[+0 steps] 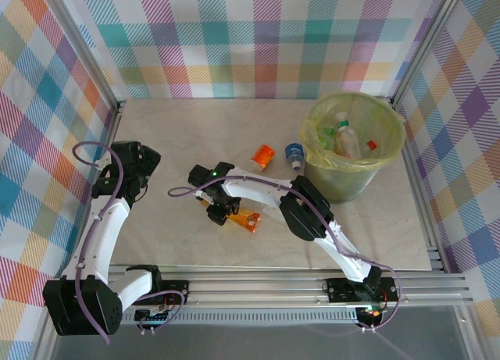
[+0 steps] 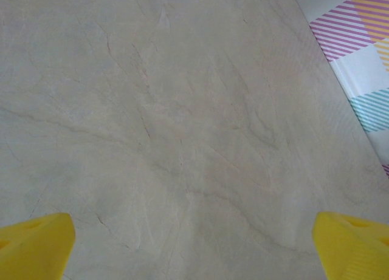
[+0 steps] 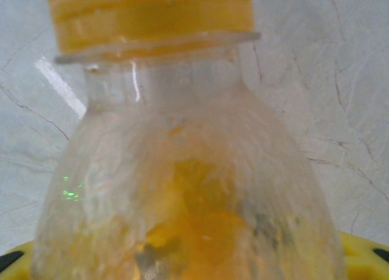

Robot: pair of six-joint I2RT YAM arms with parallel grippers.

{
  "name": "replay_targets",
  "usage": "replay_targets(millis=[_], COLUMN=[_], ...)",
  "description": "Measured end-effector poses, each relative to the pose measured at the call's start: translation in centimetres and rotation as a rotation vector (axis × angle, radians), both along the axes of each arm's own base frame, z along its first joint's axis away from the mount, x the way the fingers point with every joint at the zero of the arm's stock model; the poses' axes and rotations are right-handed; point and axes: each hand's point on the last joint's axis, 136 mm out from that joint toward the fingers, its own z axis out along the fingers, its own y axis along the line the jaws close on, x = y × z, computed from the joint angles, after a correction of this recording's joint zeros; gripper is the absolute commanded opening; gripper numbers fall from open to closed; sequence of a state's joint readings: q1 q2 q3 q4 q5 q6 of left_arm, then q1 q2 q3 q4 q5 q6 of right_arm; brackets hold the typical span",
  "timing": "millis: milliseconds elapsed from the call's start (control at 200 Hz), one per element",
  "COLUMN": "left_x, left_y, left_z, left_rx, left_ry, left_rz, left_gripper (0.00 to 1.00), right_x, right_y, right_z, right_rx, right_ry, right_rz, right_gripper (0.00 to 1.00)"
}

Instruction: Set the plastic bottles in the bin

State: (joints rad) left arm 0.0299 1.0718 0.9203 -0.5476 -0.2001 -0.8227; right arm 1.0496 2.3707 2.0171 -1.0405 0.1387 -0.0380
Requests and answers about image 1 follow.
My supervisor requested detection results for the crushed blue label bottle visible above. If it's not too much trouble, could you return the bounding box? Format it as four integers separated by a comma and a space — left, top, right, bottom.
284, 142, 305, 172

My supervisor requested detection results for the orange juice bottle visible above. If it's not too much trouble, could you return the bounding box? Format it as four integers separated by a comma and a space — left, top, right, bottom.
224, 208, 262, 236

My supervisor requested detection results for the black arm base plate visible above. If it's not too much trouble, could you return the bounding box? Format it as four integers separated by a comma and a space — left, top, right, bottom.
325, 276, 399, 303
158, 280, 191, 306

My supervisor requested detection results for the aluminium frame post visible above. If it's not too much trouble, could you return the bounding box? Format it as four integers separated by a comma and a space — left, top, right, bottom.
34, 0, 128, 117
392, 0, 469, 105

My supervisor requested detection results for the green plastic bin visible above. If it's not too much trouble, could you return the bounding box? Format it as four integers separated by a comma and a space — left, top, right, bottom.
304, 156, 382, 204

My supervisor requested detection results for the grey slotted cable duct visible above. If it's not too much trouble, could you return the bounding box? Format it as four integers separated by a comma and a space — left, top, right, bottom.
116, 312, 360, 326

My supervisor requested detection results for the orange label plastic bottle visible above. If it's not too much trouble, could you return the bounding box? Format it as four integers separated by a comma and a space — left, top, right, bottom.
248, 144, 277, 176

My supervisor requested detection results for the aluminium front rail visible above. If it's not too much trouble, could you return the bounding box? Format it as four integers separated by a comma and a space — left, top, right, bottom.
41, 264, 476, 311

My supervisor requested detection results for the green terminal circuit board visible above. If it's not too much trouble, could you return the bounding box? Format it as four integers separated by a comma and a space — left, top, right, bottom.
134, 308, 173, 326

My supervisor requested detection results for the clear bottle green neck band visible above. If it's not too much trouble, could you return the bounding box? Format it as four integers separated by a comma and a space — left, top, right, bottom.
334, 111, 363, 160

